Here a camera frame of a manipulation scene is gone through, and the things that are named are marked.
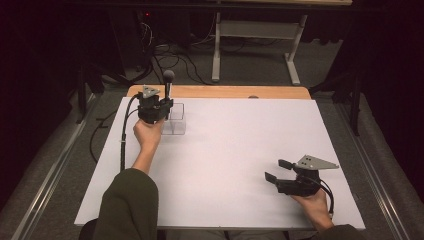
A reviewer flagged white metal desk frame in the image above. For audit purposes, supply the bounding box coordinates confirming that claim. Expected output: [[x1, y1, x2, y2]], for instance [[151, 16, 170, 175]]
[[206, 0, 353, 86]]

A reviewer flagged dark box with red light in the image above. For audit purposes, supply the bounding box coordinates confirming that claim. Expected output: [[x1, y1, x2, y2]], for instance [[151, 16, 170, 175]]
[[109, 8, 155, 69]]

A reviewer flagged white table board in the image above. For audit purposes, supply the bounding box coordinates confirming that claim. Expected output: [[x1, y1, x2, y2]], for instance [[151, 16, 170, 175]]
[[73, 96, 366, 231]]

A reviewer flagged person's left hand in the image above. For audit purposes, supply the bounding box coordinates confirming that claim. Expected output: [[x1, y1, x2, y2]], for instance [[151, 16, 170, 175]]
[[133, 118, 166, 153]]

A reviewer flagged clear plastic organizer box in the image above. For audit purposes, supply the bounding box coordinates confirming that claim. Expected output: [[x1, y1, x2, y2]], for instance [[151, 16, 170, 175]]
[[161, 102, 187, 136]]

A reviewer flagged person's right hand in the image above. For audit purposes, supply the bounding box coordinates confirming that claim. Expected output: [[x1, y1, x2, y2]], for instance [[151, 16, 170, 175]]
[[291, 189, 332, 224]]

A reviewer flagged black makeup brush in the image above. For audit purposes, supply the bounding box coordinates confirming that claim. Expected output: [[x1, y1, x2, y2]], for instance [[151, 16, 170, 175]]
[[162, 69, 176, 120]]

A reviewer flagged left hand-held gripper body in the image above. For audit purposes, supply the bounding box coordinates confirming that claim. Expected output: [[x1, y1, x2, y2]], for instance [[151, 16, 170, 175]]
[[137, 85, 168, 125]]

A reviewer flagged black floor cable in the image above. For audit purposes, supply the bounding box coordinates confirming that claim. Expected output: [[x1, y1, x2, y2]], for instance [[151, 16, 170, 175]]
[[89, 109, 118, 164]]

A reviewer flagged wooden table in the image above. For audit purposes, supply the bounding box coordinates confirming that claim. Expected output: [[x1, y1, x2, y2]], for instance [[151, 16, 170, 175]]
[[126, 84, 312, 100]]

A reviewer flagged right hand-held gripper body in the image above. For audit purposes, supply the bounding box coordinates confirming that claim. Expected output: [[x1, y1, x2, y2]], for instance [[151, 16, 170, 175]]
[[275, 154, 340, 197]]

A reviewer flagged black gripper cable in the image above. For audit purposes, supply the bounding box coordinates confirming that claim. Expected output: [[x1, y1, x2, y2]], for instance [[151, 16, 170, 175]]
[[119, 94, 141, 173], [313, 177, 336, 218]]

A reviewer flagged bundle of floor cables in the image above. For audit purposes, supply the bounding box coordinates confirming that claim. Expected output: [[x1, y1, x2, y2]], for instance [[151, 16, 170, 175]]
[[131, 19, 214, 86]]

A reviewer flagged black stand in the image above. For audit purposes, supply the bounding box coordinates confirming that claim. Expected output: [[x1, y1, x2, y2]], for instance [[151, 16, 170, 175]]
[[308, 71, 365, 137], [74, 63, 105, 125]]

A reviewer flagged metal floor rail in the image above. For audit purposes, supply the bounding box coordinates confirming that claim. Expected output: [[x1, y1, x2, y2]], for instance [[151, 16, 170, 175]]
[[336, 103, 416, 240], [9, 94, 98, 240]]

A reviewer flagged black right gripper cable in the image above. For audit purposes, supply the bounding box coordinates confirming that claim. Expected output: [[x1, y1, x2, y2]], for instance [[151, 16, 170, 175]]
[[313, 177, 336, 218]]

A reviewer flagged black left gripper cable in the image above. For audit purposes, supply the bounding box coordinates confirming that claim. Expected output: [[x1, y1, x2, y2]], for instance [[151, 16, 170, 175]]
[[119, 94, 141, 173]]

